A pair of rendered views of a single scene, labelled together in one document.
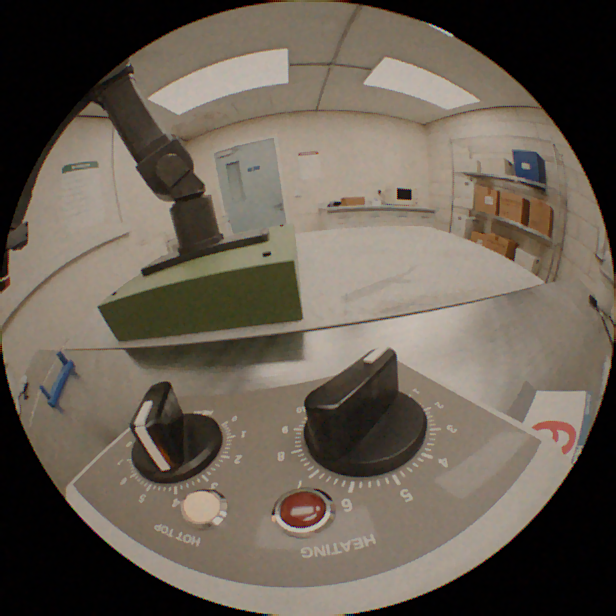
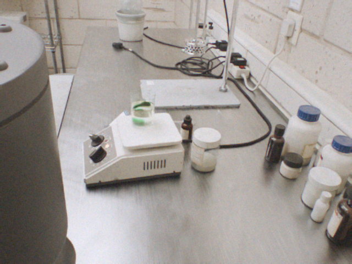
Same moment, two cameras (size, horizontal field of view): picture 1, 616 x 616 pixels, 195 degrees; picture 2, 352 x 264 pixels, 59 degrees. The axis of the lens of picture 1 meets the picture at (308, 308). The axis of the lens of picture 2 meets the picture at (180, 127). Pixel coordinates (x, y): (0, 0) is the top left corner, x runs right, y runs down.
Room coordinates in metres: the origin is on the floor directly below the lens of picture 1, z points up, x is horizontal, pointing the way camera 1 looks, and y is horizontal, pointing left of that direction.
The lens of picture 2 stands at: (-0.03, 0.57, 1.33)
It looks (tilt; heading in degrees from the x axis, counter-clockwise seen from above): 31 degrees down; 257
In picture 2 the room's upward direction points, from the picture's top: 5 degrees clockwise
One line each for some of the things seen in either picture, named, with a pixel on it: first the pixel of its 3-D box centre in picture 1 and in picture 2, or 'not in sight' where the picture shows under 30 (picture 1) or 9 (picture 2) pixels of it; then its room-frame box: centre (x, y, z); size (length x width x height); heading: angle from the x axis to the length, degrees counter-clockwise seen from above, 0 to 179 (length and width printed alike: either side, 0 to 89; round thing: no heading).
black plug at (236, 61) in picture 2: not in sight; (237, 61); (-0.48, -0.51, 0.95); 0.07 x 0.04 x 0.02; 0
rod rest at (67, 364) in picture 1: (54, 376); not in sight; (0.03, 0.41, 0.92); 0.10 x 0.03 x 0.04; 13
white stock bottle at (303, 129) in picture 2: not in sight; (302, 134); (-0.44, 0.02, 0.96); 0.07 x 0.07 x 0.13
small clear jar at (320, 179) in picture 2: not in sight; (320, 188); (-0.41, 0.17, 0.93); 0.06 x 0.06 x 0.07
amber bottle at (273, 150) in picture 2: not in sight; (276, 142); (-0.38, 0.02, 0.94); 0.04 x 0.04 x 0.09
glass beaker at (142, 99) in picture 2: not in sight; (143, 109); (-0.08, -0.01, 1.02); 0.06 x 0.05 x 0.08; 119
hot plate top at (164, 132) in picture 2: not in sight; (148, 129); (-0.09, 0.01, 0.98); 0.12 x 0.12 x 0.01; 6
